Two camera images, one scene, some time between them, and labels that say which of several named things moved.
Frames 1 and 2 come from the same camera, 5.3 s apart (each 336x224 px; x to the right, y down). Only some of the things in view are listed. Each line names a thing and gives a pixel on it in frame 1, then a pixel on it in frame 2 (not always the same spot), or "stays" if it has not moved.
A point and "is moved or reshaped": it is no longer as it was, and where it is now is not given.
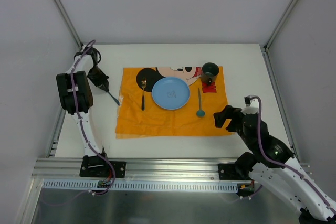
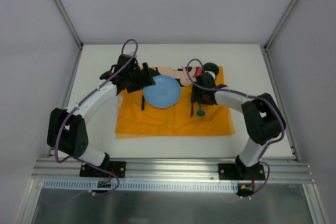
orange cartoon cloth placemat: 139,116 stays
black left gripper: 102,84 -> 143,77
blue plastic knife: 114,98 -> 192,109
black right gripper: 226,117 -> 197,95
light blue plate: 170,93 is moved or reshaped
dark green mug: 209,73 stays
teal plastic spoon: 200,113 stays
